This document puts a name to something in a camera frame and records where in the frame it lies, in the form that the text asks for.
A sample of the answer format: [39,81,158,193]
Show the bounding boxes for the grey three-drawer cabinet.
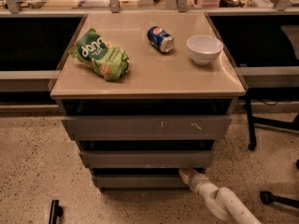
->
[47,10,249,194]

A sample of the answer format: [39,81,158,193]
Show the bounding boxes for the grey middle drawer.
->
[79,150,213,168]

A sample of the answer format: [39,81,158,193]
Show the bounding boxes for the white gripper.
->
[178,168,209,194]

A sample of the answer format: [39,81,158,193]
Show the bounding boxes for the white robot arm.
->
[183,115,298,224]

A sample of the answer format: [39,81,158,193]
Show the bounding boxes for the grey drawer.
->
[79,150,213,168]
[93,175,187,189]
[62,115,232,141]

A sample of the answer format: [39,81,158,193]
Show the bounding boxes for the grey bottom drawer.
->
[93,175,187,189]

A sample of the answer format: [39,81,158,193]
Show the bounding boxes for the grey top drawer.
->
[62,115,232,141]

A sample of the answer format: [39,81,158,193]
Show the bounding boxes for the black object on floor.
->
[49,200,64,224]

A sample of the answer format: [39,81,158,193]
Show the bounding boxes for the white bowl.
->
[187,35,223,65]

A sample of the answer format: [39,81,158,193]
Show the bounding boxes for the blue soda can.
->
[147,26,174,53]

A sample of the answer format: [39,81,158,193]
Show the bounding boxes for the black chair base leg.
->
[260,191,299,209]

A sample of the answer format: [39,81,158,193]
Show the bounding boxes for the black table leg with caster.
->
[244,94,256,151]

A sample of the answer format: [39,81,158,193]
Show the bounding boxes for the green chip bag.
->
[68,28,129,81]

